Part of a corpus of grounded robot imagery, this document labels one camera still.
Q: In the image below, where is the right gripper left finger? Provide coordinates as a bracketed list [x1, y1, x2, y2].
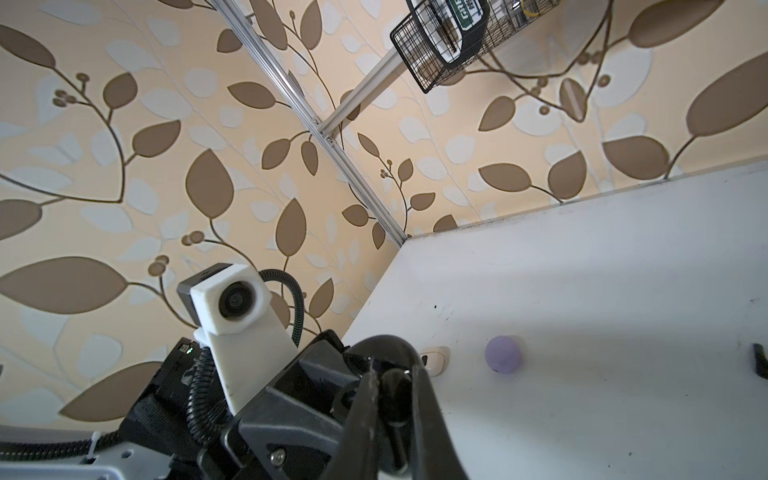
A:
[322, 371, 379, 480]

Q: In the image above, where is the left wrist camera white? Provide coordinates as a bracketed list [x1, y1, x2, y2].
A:
[176, 263, 298, 415]

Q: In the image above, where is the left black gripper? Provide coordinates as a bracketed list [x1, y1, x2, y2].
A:
[197, 332, 362, 479]

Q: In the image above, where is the back wire basket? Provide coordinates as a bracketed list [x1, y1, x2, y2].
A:
[389, 0, 559, 93]

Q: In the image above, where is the black round charging case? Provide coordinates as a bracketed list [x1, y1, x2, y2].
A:
[344, 334, 424, 475]

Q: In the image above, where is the purple round charging case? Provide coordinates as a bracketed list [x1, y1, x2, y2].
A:
[484, 336, 523, 375]

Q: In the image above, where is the black earbud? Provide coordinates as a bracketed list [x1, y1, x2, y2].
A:
[752, 343, 768, 379]
[379, 368, 412, 424]

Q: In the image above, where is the white earbud charging case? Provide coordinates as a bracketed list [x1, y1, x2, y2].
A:
[419, 346, 450, 377]

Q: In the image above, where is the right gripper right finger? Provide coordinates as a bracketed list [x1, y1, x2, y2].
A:
[411, 363, 468, 480]

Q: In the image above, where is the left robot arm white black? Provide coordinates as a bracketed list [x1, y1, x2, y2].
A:
[1, 263, 378, 479]

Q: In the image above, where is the black socket set holder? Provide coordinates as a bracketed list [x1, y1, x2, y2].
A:
[434, 0, 490, 68]

